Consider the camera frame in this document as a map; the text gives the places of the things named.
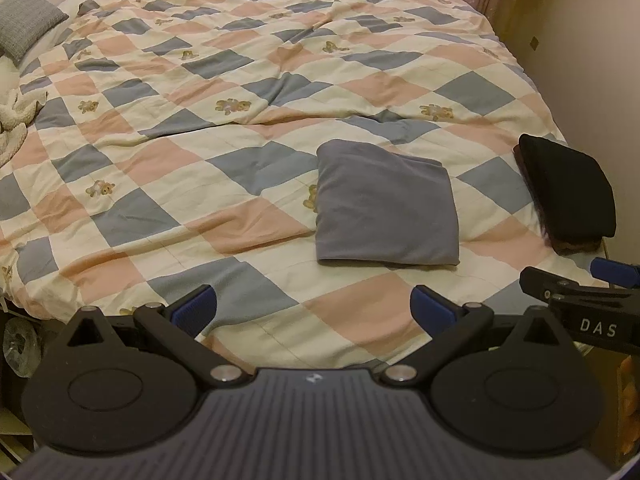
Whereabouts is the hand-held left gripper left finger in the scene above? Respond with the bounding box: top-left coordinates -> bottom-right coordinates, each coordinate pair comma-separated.
60,285 -> 249,388

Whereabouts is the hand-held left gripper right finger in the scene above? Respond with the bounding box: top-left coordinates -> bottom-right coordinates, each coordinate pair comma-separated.
384,285 -> 576,388

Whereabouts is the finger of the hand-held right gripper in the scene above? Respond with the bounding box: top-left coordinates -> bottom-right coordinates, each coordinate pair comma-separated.
590,258 -> 640,290
520,267 -> 581,306

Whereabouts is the grey garment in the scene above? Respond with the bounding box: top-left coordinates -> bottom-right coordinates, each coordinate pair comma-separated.
314,139 -> 461,267

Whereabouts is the folded brown garment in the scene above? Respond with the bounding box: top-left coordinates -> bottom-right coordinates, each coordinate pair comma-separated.
512,145 -> 603,256

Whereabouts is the orange object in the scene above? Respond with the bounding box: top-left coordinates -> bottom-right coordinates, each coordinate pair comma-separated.
617,355 -> 640,461

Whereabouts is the folded black garment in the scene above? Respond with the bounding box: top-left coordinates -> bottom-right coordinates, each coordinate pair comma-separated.
517,133 -> 617,246

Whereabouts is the checkered bear print quilt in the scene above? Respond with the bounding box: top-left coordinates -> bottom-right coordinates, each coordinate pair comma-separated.
0,0 -> 608,368

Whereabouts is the clear plastic bag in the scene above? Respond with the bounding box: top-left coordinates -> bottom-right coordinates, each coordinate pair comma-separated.
2,317 -> 41,376

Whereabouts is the cream fleece blanket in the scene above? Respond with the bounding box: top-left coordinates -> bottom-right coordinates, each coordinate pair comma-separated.
0,87 -> 48,166

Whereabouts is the grey woven cushion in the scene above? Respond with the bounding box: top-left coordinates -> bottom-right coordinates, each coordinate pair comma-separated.
0,0 -> 70,66

